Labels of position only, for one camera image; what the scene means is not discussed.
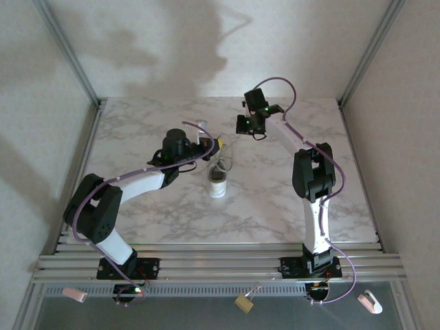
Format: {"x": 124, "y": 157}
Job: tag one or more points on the white sneaker shoe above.
{"x": 218, "y": 189}

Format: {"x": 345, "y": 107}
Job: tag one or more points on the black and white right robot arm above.
{"x": 314, "y": 172}

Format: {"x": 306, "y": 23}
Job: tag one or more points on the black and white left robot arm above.
{"x": 99, "y": 213}

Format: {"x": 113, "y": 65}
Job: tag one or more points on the black controller board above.
{"x": 130, "y": 292}
{"x": 318, "y": 292}

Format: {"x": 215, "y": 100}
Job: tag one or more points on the brass padlock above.
{"x": 244, "y": 304}

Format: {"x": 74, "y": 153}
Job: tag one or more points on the pink and white clip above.
{"x": 369, "y": 302}

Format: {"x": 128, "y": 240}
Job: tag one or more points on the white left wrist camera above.
{"x": 200, "y": 134}

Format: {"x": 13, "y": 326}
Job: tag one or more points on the aluminium table side rail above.
{"x": 91, "y": 137}
{"x": 350, "y": 137}

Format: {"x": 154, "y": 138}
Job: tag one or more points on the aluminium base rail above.
{"x": 220, "y": 261}

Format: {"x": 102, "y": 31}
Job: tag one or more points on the aluminium frame post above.
{"x": 70, "y": 51}
{"x": 369, "y": 51}

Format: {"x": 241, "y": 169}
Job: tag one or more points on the aluminium frame leg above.
{"x": 27, "y": 306}
{"x": 407, "y": 306}

